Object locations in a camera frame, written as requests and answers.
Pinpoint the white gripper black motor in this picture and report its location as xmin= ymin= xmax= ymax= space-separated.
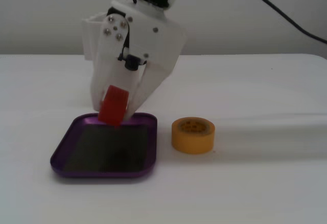
xmin=90 ymin=0 xmax=188 ymax=119

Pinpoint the red cube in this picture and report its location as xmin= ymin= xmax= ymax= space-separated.
xmin=98 ymin=85 xmax=130 ymax=127

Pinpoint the purple metal tray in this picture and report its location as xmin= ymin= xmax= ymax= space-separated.
xmin=50 ymin=112 xmax=158 ymax=179

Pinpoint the yellow masking tape roll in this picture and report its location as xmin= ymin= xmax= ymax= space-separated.
xmin=171 ymin=117 xmax=216 ymax=155

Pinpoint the black cable with plug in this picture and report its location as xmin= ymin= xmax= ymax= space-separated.
xmin=118 ymin=52 xmax=147 ymax=72

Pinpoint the long black cable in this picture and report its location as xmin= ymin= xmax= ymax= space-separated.
xmin=233 ymin=0 xmax=327 ymax=43

